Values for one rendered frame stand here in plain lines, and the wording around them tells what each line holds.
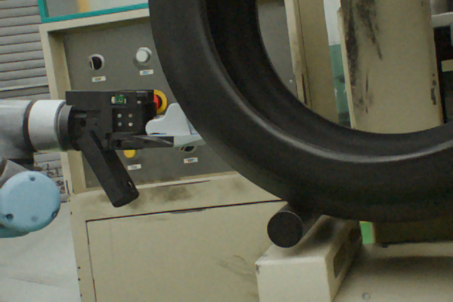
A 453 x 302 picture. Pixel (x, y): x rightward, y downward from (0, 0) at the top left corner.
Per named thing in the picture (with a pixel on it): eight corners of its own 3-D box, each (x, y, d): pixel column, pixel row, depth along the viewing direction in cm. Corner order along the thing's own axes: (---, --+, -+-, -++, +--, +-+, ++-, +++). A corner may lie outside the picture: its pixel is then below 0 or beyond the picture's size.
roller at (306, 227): (337, 171, 137) (344, 198, 137) (309, 177, 139) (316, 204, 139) (297, 208, 104) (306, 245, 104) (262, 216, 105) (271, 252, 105)
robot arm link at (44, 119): (29, 155, 120) (57, 148, 128) (60, 155, 119) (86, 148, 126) (27, 101, 119) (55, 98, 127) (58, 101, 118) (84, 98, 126)
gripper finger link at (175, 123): (207, 103, 113) (141, 103, 115) (207, 147, 113) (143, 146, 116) (213, 102, 116) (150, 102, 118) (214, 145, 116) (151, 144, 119)
